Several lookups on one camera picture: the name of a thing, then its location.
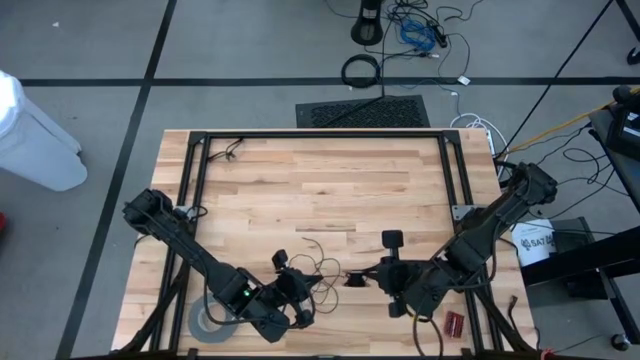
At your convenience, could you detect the white power strip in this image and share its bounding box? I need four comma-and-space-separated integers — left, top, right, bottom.
480, 125, 500, 157

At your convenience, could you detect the black coiled cable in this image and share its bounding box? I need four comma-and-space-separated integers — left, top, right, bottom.
340, 53, 383, 90

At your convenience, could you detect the white trash bin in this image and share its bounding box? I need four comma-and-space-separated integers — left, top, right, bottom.
0, 69, 89, 193

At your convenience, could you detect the thin black cord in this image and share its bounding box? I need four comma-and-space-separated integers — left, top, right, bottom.
287, 237, 344, 316

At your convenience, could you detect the black stand base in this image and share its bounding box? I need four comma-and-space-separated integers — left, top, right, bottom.
349, 0, 386, 47

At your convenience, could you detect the black equipment cart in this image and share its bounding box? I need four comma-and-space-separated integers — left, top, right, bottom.
519, 84, 640, 352

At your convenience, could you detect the white cable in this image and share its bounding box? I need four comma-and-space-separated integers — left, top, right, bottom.
448, 112, 501, 132

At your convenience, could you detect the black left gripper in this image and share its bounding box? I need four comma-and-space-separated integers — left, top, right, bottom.
271, 248, 325, 330

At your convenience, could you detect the yellow cable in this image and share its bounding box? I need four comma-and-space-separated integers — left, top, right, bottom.
497, 85, 640, 157

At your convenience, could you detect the black power adapter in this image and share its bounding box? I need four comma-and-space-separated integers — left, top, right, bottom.
428, 20, 450, 50

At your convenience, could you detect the black plastic cord spool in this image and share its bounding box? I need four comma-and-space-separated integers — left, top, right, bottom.
343, 269, 371, 289

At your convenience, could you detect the brown connector cable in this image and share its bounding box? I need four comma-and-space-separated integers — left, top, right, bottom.
506, 294, 522, 329

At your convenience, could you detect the black floor grate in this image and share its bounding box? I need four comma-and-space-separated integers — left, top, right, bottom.
295, 94, 432, 129

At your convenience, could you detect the thick black looped cable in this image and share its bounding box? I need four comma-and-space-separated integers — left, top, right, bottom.
410, 313, 446, 360

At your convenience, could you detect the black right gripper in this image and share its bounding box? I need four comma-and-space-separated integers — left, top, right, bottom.
360, 228, 417, 320

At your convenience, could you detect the white paper sign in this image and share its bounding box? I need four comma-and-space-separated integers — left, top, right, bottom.
510, 218, 558, 268

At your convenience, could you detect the black aluminium table frame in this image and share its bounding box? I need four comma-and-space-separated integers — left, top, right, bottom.
112, 128, 539, 360

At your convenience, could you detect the grey duct tape roll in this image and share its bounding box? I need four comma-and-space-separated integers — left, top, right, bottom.
187, 294, 242, 345

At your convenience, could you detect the short black cable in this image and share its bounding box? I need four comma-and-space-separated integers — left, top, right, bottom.
206, 136, 247, 164

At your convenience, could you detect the blue cable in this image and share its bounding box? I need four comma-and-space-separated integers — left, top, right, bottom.
398, 17, 438, 52

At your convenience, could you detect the red screwdriver bit set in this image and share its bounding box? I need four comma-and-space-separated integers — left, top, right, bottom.
443, 310, 466, 340

